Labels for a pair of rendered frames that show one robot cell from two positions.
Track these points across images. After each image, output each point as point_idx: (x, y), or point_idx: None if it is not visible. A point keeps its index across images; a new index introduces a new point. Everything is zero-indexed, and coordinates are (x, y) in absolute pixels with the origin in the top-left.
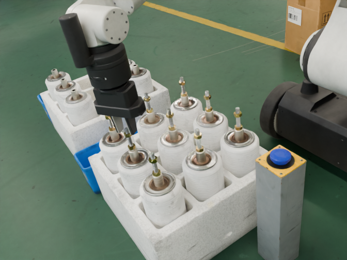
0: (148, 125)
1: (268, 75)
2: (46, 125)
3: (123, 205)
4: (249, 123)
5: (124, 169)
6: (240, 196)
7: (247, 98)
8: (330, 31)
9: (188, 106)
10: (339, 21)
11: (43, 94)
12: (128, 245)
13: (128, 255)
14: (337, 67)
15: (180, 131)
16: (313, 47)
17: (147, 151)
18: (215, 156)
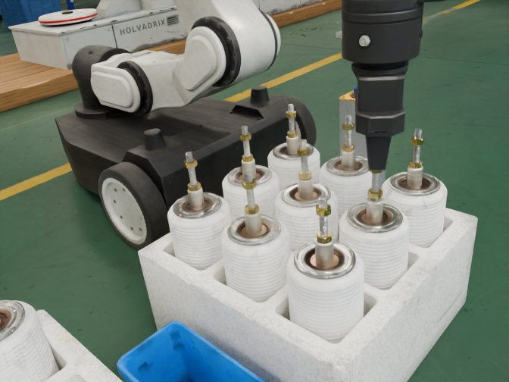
0: (275, 227)
1: None
2: None
3: (438, 263)
4: (101, 280)
5: (406, 222)
6: None
7: (10, 293)
8: (229, 12)
9: (204, 201)
10: (225, 2)
11: None
12: (430, 371)
13: (447, 364)
14: (263, 36)
15: (288, 190)
16: (233, 32)
17: (352, 208)
18: (338, 157)
